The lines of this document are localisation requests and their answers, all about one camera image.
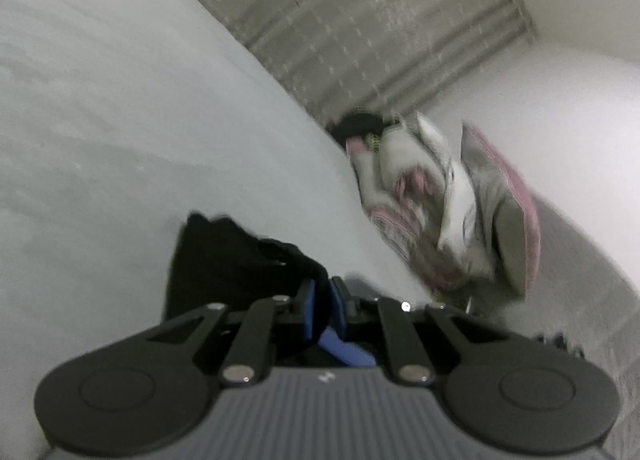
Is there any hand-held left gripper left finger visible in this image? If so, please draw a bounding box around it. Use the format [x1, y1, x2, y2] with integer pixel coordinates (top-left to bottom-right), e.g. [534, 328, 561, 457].
[145, 279, 317, 386]

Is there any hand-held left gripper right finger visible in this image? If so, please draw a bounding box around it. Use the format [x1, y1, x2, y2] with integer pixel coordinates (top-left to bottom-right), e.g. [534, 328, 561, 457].
[330, 276, 506, 386]

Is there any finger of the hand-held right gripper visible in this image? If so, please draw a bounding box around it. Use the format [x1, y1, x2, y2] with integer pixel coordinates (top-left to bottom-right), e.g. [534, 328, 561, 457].
[320, 327, 376, 368]

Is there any black garment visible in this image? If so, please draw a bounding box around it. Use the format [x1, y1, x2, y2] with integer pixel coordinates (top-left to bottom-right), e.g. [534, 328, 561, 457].
[162, 210, 331, 356]

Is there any folded floral quilt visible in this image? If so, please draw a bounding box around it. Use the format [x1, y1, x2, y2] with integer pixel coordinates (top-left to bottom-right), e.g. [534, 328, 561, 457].
[345, 110, 493, 291]

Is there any dark cloth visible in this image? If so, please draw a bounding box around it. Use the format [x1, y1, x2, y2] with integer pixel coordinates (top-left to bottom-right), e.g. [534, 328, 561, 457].
[326, 111, 398, 141]

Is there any pink-edged pillow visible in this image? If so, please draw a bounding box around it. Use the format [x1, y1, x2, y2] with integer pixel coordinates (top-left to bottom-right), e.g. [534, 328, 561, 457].
[460, 120, 543, 301]

